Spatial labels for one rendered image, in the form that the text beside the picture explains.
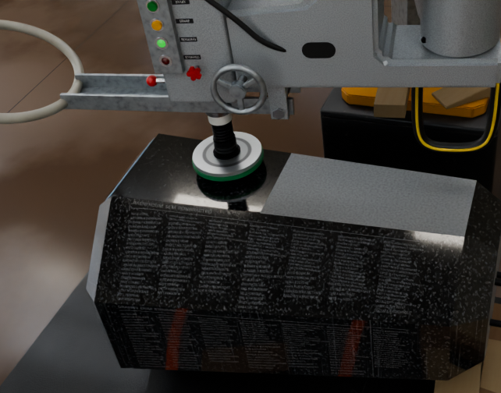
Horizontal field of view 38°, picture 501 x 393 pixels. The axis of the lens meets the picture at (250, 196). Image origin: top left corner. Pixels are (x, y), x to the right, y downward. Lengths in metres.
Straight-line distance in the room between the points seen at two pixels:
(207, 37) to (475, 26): 0.64
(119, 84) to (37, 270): 1.32
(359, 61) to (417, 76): 0.15
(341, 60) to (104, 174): 2.11
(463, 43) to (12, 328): 2.11
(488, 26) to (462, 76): 0.13
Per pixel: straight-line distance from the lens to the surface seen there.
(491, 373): 2.41
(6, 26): 2.49
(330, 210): 2.02
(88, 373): 2.83
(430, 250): 1.95
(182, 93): 1.97
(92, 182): 3.70
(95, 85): 2.27
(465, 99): 2.46
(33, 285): 3.26
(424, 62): 1.84
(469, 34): 1.79
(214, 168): 2.14
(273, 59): 1.86
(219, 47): 1.87
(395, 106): 2.38
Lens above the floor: 2.14
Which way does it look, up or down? 40 degrees down
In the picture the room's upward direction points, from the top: 10 degrees counter-clockwise
